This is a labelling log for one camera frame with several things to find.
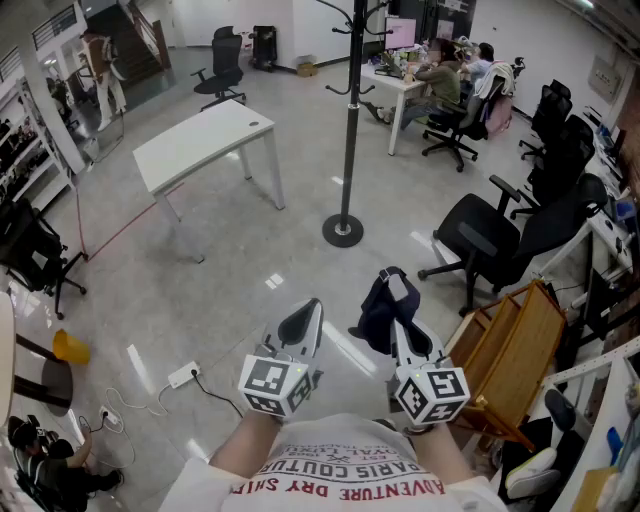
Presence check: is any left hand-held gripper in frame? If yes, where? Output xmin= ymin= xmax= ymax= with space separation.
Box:
xmin=237 ymin=298 xmax=325 ymax=418

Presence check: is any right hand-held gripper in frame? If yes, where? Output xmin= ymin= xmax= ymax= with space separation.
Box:
xmin=384 ymin=272 xmax=472 ymax=429

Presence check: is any dark navy cap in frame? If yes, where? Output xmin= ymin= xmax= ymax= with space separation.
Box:
xmin=348 ymin=267 xmax=427 ymax=357

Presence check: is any black coat rack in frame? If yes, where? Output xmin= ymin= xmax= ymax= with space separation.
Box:
xmin=315 ymin=0 xmax=392 ymax=249

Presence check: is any person's right forearm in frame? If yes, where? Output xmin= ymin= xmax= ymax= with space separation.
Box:
xmin=404 ymin=422 xmax=477 ymax=487

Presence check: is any person's left forearm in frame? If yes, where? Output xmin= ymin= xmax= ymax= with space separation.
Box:
xmin=208 ymin=411 xmax=284 ymax=479

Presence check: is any wooden shelf rack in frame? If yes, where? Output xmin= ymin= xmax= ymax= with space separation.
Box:
xmin=443 ymin=279 xmax=569 ymax=452

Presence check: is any black office chair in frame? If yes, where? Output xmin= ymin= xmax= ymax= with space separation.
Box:
xmin=509 ymin=114 xmax=597 ymax=221
xmin=417 ymin=172 xmax=609 ymax=317
xmin=518 ymin=78 xmax=574 ymax=162
xmin=190 ymin=25 xmax=248 ymax=112
xmin=422 ymin=74 xmax=507 ymax=174
xmin=0 ymin=197 xmax=89 ymax=321

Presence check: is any white printed t-shirt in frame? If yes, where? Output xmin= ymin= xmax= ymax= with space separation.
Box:
xmin=159 ymin=412 xmax=507 ymax=512

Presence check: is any small white power strip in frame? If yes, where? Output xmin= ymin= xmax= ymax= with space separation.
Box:
xmin=97 ymin=404 xmax=124 ymax=429

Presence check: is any black shoe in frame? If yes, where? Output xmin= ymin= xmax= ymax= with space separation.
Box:
xmin=543 ymin=388 xmax=578 ymax=434

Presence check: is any pink backpack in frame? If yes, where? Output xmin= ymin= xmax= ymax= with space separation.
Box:
xmin=484 ymin=94 xmax=514 ymax=136

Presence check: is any yellow waste bin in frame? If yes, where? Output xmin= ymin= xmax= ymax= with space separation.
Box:
xmin=52 ymin=328 xmax=93 ymax=366

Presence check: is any white office desk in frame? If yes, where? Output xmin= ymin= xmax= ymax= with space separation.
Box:
xmin=359 ymin=62 xmax=430 ymax=157

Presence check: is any long white workstation desk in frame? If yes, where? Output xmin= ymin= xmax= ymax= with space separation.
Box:
xmin=535 ymin=122 xmax=640 ymax=281

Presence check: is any white and yellow shoe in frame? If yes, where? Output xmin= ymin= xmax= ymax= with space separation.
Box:
xmin=504 ymin=446 xmax=562 ymax=497

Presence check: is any white shoe shelf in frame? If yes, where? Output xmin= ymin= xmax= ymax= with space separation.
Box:
xmin=529 ymin=334 xmax=640 ymax=512

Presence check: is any white jacket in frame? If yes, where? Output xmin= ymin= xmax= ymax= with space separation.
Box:
xmin=473 ymin=61 xmax=517 ymax=99

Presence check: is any white rectangular desk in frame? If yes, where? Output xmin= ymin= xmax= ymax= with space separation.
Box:
xmin=132 ymin=98 xmax=287 ymax=264

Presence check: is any computer monitor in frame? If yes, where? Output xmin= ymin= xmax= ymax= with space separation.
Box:
xmin=383 ymin=16 xmax=418 ymax=52

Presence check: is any black rolling cart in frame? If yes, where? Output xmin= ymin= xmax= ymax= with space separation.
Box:
xmin=250 ymin=24 xmax=279 ymax=72

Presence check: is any white storage shelf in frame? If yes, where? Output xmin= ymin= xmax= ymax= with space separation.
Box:
xmin=0 ymin=78 xmax=77 ymax=212

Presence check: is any staircase with railing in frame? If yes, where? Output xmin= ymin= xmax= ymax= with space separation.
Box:
xmin=83 ymin=0 xmax=172 ymax=87

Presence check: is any black power cable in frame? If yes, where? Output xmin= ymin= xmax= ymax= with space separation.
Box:
xmin=190 ymin=372 xmax=246 ymax=419

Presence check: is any white cable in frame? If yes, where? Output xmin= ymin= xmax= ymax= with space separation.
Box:
xmin=102 ymin=382 xmax=174 ymax=470

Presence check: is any grey wall panel box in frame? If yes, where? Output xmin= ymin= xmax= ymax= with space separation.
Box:
xmin=586 ymin=54 xmax=624 ymax=104

